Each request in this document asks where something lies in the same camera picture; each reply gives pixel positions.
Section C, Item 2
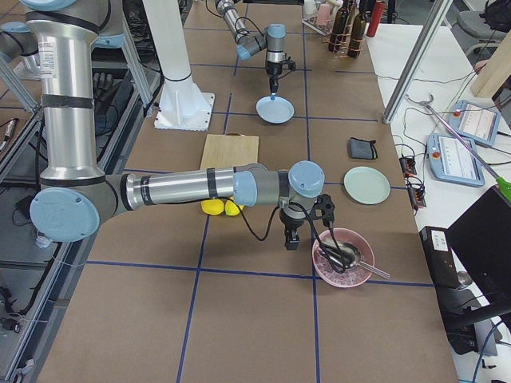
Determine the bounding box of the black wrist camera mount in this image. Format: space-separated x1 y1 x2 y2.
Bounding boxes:
310 194 335 227

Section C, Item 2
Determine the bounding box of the red bottle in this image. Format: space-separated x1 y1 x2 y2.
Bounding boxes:
366 0 386 38

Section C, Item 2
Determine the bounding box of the white camera stand base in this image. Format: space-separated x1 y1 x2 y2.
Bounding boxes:
143 0 215 132

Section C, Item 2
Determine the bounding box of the teach pendant near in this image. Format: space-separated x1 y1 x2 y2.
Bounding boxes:
426 133 485 188

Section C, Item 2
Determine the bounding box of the light blue plate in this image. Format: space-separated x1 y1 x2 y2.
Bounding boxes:
255 96 295 124

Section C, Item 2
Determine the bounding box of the metal scoop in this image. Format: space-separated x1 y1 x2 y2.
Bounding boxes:
323 238 390 279

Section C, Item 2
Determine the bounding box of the black monitor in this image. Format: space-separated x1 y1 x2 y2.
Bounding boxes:
446 187 510 302

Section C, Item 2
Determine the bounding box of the bamboo cutting board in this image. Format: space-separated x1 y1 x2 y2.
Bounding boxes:
200 134 259 170

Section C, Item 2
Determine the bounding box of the aluminium frame post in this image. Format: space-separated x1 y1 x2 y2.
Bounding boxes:
382 0 453 124

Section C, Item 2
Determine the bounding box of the yellow lemon outer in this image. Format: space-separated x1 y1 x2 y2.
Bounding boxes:
224 200 243 216

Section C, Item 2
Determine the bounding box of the copper wire bottle rack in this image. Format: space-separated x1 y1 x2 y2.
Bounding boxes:
328 3 367 58

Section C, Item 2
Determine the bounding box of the dark wine bottle right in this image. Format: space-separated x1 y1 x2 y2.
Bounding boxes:
347 0 367 58

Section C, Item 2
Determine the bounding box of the dark wine bottle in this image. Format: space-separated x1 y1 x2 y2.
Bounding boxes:
347 0 367 58
328 0 356 53

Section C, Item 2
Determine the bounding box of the light green plate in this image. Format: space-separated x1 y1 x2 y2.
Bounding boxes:
343 166 390 205

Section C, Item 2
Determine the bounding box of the teach pendant far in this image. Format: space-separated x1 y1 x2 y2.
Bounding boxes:
449 100 501 148

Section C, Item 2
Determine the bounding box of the grey folded cloth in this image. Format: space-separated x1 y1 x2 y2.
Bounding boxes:
348 137 378 160

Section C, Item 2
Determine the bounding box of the black computer box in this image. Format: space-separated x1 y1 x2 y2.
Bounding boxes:
419 226 492 354

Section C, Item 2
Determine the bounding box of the teach pendant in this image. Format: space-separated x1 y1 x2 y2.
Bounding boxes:
449 100 501 148
426 133 485 188

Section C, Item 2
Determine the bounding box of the black camera cable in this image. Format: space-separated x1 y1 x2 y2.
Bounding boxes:
238 197 350 275
205 0 295 79

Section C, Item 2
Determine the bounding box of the yellow lemon near board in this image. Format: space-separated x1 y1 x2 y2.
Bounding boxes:
200 199 225 215

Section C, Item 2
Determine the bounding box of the metal reacher grabber stick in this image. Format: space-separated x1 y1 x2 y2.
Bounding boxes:
405 94 511 200

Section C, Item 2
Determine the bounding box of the pink cup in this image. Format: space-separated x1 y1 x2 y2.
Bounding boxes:
316 3 331 26

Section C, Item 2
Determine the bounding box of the dark wine bottle left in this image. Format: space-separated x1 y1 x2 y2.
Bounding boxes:
328 0 356 53

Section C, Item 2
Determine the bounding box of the far black camera cable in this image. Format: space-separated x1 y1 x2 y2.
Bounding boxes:
205 0 295 79

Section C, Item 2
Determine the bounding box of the pink bowl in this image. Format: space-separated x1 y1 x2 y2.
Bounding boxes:
312 227 374 288

